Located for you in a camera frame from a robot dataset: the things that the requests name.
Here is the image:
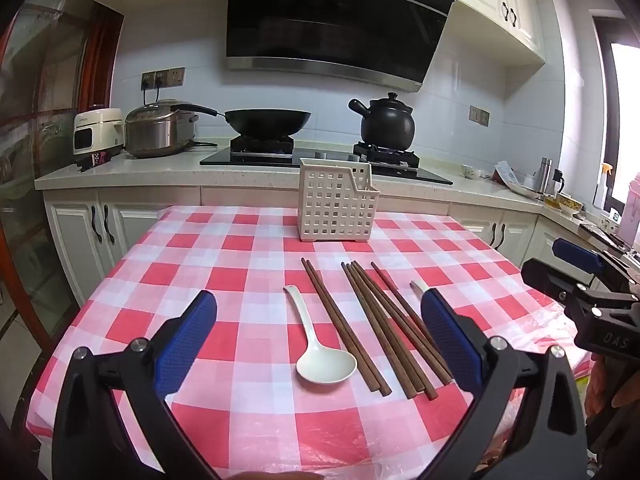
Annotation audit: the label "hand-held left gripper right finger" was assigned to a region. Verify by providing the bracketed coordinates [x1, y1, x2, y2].
[421, 287, 587, 480]

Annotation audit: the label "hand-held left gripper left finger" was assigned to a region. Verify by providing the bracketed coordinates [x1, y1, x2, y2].
[52, 290, 221, 480]

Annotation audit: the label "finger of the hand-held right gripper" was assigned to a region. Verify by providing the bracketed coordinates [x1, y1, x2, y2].
[551, 237, 640, 286]
[521, 258, 640, 311]

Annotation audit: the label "white plastic utensil basket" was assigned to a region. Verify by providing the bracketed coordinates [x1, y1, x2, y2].
[298, 158, 381, 243]

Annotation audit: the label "person's right hand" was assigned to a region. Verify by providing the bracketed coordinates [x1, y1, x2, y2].
[585, 355, 640, 416]

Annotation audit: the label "pink bottle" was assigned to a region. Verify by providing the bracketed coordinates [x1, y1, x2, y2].
[620, 172, 640, 246]

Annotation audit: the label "yellow spray bottle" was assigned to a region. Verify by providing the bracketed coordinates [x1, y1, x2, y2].
[597, 162, 613, 208]

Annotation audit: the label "red white checked tablecloth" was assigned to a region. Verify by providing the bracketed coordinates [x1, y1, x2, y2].
[25, 205, 591, 480]

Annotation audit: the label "red white bag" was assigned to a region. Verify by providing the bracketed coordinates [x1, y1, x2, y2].
[492, 160, 523, 191]

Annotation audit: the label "window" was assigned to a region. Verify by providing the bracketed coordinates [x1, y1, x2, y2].
[592, 15, 640, 211]

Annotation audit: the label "black pink packet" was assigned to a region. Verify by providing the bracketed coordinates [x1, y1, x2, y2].
[75, 152, 108, 173]

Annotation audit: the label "stainless steel rice cooker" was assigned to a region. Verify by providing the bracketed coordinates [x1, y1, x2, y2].
[124, 100, 199, 158]

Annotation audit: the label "black clay pot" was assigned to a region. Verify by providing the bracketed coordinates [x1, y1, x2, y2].
[348, 92, 416, 151]

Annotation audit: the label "black glass gas cooktop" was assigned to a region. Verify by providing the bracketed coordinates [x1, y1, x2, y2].
[200, 137, 453, 186]

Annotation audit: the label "small white rice cooker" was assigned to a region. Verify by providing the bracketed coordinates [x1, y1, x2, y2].
[73, 108, 125, 161]

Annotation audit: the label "black wok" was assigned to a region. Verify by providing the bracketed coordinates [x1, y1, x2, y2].
[175, 103, 312, 138]

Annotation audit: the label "wooden framed glass door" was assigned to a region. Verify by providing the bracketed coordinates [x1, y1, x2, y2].
[0, 0, 126, 361]

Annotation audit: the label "black glass range hood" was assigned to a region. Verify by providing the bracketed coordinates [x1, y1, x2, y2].
[223, 0, 460, 93]

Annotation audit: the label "white upper wall cabinets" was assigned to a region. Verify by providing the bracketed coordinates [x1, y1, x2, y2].
[91, 0, 546, 66]

